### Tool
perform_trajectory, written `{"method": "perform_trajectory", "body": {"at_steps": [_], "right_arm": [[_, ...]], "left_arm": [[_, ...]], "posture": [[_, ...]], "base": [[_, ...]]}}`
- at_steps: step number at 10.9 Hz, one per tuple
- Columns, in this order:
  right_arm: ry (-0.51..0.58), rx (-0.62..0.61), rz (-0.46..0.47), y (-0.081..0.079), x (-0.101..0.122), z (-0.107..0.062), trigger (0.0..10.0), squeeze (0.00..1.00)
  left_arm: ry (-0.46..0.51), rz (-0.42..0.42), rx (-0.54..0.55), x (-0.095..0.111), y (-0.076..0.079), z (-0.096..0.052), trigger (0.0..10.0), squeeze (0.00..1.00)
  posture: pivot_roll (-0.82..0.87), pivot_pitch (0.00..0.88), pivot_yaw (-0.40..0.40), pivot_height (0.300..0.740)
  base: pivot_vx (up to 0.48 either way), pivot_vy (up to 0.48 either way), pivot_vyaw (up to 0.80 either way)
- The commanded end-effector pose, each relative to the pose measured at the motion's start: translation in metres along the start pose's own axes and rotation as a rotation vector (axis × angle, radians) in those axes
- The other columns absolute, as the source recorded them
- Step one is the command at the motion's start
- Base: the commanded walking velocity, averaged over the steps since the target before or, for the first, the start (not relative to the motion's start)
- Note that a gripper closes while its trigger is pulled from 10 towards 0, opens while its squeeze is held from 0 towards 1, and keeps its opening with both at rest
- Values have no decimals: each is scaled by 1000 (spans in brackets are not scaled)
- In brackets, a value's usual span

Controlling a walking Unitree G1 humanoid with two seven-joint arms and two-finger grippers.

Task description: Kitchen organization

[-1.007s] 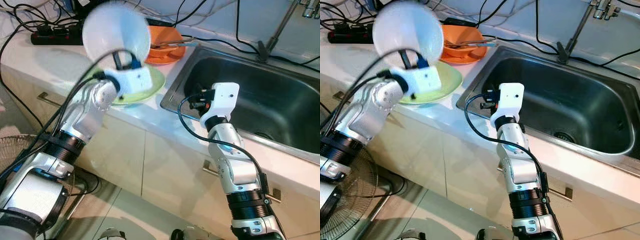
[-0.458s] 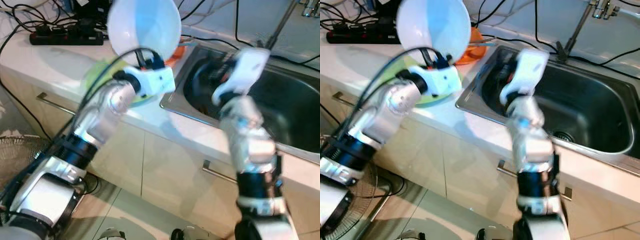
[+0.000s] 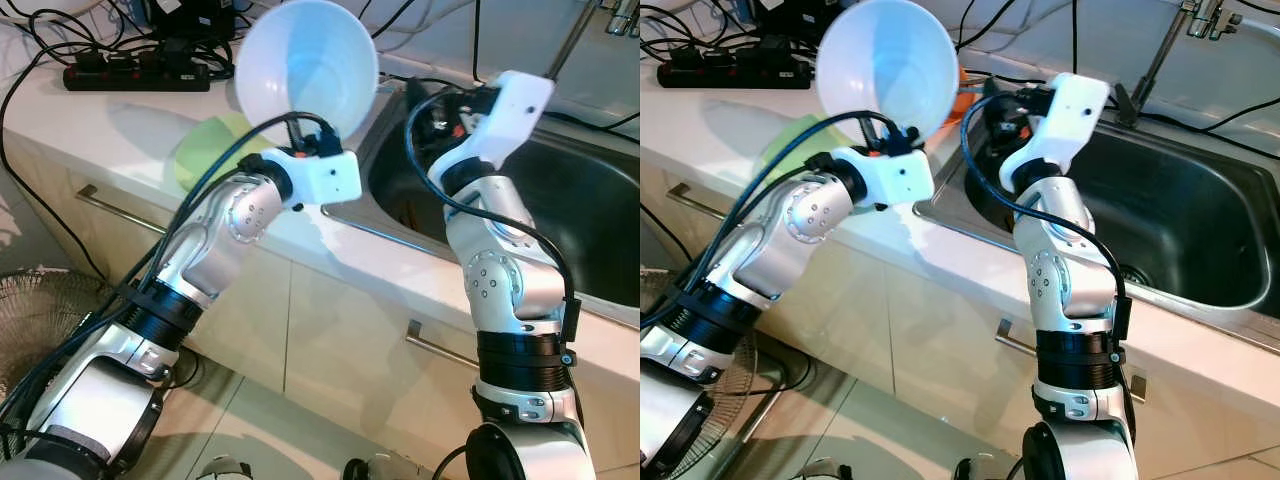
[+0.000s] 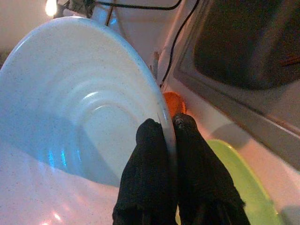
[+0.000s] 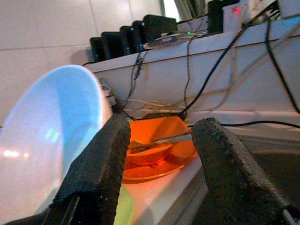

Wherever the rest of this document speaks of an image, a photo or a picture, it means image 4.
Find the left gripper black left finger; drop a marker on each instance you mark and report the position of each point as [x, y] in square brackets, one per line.
[145, 175]

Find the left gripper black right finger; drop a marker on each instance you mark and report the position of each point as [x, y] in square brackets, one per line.
[204, 175]

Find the white speckled bowl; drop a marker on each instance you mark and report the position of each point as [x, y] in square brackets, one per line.
[58, 93]

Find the steel kitchen sink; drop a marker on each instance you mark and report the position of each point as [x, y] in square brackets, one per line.
[234, 47]

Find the green plate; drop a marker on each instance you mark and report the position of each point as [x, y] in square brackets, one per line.
[239, 182]

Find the orange bowl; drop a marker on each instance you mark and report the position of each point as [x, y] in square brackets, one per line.
[174, 103]

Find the wooden stick utensil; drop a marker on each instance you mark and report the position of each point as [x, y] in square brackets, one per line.
[155, 62]

